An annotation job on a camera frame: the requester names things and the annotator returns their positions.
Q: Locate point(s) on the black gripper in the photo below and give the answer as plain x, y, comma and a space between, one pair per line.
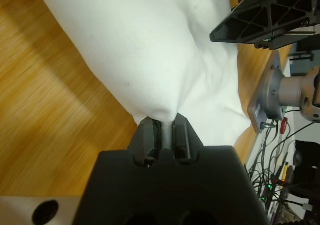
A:
295, 35

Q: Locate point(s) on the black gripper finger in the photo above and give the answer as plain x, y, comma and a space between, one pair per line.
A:
146, 140
185, 140

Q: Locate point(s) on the white t-shirt with black logo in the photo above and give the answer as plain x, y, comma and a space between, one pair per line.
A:
137, 47

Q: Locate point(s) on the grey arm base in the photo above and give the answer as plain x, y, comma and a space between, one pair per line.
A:
270, 95

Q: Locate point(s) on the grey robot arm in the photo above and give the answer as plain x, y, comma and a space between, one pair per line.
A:
295, 90

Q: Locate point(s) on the black equipment box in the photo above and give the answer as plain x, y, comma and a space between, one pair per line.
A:
308, 165

